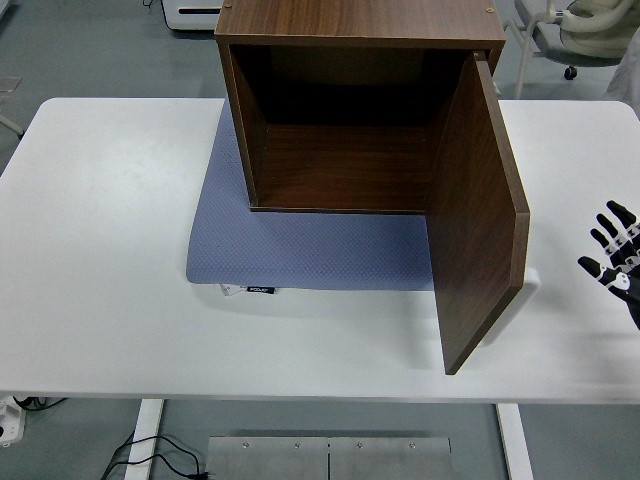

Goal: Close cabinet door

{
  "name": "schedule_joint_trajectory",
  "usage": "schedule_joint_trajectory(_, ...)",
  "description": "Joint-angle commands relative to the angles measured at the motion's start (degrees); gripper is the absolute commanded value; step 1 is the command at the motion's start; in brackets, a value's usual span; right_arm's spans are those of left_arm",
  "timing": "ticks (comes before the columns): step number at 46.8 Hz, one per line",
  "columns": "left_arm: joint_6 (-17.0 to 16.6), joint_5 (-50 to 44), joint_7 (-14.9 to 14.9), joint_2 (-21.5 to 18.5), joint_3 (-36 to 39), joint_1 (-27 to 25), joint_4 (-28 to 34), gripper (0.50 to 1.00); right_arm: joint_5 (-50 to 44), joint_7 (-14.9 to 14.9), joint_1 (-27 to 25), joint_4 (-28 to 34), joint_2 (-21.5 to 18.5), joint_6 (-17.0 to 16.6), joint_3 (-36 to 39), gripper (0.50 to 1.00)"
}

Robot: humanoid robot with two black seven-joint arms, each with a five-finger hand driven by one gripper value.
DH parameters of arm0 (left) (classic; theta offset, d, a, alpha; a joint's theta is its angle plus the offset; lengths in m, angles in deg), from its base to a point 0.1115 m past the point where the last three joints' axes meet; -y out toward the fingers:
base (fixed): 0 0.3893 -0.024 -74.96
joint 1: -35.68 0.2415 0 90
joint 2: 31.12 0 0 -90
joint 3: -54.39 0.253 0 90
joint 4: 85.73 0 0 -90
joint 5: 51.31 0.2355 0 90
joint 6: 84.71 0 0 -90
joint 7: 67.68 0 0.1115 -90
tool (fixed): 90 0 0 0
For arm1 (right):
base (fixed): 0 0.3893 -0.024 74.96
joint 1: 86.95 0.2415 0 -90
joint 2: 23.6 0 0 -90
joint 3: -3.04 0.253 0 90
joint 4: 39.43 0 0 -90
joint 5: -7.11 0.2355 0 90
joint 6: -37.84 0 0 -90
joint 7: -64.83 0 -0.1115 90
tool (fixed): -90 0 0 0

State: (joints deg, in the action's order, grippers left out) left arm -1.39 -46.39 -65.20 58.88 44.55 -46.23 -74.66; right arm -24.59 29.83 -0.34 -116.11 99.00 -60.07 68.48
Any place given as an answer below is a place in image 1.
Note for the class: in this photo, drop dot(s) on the white table leg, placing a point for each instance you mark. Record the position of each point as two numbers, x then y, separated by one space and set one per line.
145 425
515 440

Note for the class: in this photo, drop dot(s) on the white office chair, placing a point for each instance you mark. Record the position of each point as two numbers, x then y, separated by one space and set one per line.
545 35

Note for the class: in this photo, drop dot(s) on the white power strip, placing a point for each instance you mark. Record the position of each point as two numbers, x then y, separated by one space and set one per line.
11 422

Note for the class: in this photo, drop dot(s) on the blue mesh cushion mat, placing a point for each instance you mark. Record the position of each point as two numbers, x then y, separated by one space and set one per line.
300 250

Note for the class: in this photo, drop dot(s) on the brown wooden cabinet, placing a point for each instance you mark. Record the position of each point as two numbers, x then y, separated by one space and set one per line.
350 20

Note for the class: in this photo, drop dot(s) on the clear plastic panel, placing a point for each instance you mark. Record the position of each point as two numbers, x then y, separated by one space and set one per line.
10 84

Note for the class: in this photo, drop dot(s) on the white stand leg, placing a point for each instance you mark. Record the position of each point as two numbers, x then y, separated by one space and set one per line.
12 125

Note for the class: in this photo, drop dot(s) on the white care label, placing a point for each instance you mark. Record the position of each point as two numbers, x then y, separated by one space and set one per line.
231 290

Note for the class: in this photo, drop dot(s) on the white appliance with slot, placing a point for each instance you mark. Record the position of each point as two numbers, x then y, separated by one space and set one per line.
192 17

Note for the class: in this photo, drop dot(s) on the black brand label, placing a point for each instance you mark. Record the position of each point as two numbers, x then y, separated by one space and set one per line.
261 289

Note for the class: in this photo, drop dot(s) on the brown wooden cabinet door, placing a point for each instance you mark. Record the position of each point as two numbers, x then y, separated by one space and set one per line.
475 225

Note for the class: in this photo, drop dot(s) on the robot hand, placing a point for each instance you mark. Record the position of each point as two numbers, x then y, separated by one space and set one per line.
622 280

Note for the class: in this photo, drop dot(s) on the grey metal plate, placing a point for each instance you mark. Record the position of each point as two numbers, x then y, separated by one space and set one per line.
280 460

